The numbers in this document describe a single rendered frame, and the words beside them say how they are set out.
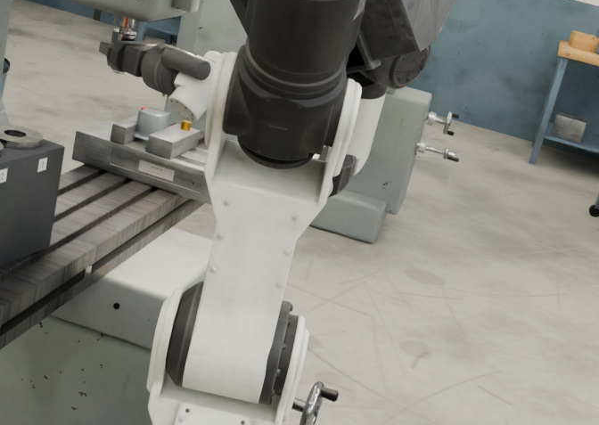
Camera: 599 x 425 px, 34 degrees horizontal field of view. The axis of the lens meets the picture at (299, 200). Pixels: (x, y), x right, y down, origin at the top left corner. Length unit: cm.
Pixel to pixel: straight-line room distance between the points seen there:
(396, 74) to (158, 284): 63
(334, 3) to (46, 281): 80
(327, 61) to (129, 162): 112
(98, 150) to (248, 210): 99
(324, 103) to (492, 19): 717
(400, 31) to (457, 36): 702
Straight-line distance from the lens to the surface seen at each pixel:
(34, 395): 205
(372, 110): 163
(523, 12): 825
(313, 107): 111
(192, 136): 218
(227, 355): 126
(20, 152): 161
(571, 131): 758
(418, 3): 129
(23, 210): 164
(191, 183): 209
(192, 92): 172
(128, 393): 194
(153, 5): 180
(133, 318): 186
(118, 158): 216
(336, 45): 107
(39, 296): 163
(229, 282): 124
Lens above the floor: 162
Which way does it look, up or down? 18 degrees down
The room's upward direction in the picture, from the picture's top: 13 degrees clockwise
